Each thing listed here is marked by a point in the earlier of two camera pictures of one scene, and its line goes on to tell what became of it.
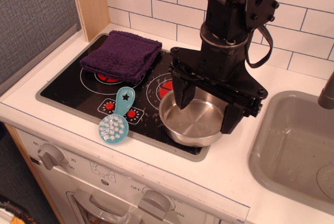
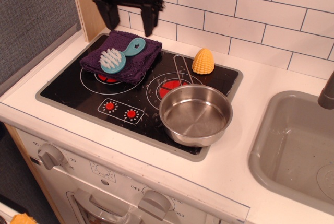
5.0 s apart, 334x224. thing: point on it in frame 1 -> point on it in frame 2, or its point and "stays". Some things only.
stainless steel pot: [198, 124] stays
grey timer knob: [50, 155] stays
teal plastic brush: [114, 129] -> [111, 60]
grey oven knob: [154, 204] stays
